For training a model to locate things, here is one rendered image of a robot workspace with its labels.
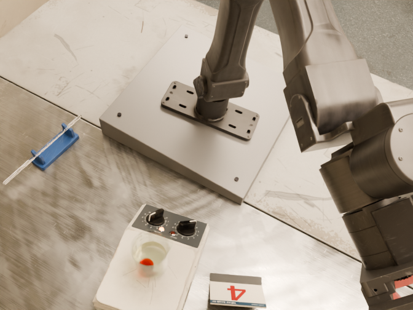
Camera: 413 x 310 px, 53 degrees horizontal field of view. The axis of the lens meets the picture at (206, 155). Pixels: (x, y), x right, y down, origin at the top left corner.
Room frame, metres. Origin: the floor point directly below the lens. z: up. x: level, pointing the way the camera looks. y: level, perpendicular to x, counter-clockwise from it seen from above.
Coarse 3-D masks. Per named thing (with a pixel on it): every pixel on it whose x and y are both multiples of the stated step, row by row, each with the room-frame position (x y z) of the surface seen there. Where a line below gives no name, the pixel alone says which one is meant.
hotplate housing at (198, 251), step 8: (136, 216) 0.29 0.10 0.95; (208, 224) 0.30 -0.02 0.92; (208, 232) 0.29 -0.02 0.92; (192, 248) 0.24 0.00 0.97; (200, 248) 0.24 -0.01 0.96; (200, 256) 0.25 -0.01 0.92; (192, 264) 0.21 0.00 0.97; (192, 272) 0.20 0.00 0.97; (192, 280) 0.20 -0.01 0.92; (184, 288) 0.17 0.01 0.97; (184, 296) 0.16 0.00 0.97; (96, 304) 0.13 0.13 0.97; (184, 304) 0.16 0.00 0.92
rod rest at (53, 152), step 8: (64, 136) 0.46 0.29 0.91; (72, 136) 0.46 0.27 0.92; (56, 144) 0.44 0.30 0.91; (64, 144) 0.44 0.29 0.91; (72, 144) 0.45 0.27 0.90; (32, 152) 0.40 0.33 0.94; (48, 152) 0.42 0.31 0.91; (56, 152) 0.42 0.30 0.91; (40, 160) 0.39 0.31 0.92; (48, 160) 0.40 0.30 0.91; (40, 168) 0.38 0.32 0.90
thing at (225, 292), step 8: (216, 288) 0.19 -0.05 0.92; (224, 288) 0.20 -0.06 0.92; (232, 288) 0.20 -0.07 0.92; (240, 288) 0.20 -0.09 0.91; (248, 288) 0.20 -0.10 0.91; (256, 288) 0.21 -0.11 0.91; (216, 296) 0.18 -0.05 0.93; (224, 296) 0.18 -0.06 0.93; (232, 296) 0.18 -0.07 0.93; (240, 296) 0.18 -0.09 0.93; (248, 296) 0.19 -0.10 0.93; (256, 296) 0.19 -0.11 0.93
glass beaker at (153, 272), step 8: (144, 232) 0.22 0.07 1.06; (152, 232) 0.22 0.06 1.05; (160, 232) 0.22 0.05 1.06; (136, 240) 0.21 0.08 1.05; (144, 240) 0.22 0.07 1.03; (152, 240) 0.22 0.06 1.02; (160, 240) 0.22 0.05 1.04; (168, 240) 0.21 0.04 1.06; (136, 248) 0.21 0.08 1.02; (168, 248) 0.20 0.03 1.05; (136, 264) 0.18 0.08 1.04; (160, 264) 0.18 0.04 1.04; (144, 272) 0.17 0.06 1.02; (152, 272) 0.17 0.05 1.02; (160, 272) 0.18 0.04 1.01
